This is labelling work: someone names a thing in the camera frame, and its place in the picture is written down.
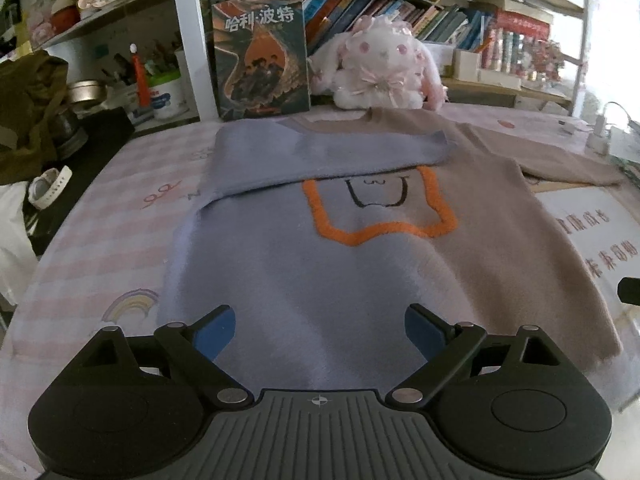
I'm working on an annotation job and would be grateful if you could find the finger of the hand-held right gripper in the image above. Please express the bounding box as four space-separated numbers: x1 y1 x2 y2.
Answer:
617 277 640 306

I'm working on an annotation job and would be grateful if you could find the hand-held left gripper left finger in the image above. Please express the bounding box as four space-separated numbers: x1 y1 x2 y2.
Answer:
75 304 256 409

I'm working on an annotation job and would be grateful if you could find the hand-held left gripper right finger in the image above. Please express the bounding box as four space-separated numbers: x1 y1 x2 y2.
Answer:
384 303 571 408

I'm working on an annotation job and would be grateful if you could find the lavender and beige sweater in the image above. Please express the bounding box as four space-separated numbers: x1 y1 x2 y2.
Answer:
157 106 627 402

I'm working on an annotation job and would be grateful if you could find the pink checked printed desk mat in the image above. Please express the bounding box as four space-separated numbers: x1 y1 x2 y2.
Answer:
0 102 640 480

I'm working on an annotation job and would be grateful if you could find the white charger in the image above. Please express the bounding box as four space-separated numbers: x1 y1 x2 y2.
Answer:
587 114 611 156

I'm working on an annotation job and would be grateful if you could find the white wrist watch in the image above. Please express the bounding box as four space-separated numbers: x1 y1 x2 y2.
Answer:
27 165 74 210

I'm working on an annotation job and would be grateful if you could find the white plastic bag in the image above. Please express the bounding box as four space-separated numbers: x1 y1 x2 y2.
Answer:
0 182 39 302

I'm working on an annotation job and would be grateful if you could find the white cup with green rim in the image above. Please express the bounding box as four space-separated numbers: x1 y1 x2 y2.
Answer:
149 70 189 120

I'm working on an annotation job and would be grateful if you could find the small white box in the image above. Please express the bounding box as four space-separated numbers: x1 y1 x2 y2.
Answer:
452 48 484 84

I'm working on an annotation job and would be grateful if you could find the round metal tin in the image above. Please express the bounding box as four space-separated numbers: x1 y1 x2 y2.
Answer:
67 79 109 116

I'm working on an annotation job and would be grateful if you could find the white pink plush bunny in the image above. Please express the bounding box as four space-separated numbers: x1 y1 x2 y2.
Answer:
307 15 449 111

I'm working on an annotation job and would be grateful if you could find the large dark illustrated book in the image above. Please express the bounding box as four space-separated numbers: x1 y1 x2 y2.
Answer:
210 0 312 122

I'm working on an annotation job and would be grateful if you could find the bundle of pens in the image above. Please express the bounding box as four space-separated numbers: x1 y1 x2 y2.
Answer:
102 39 182 82

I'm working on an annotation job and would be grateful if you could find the red patterned box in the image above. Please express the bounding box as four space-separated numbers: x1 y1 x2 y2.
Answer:
497 9 552 37

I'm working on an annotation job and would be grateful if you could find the dark olive bag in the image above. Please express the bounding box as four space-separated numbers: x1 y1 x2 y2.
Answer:
0 49 71 189

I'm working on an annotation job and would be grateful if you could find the row of upright books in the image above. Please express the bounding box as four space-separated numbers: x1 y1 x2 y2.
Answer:
302 0 494 57

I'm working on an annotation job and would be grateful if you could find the red and white figurine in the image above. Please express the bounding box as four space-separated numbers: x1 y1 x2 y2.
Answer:
49 0 81 32

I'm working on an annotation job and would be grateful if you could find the white metal shelf frame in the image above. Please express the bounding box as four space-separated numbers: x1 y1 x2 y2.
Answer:
169 0 592 124

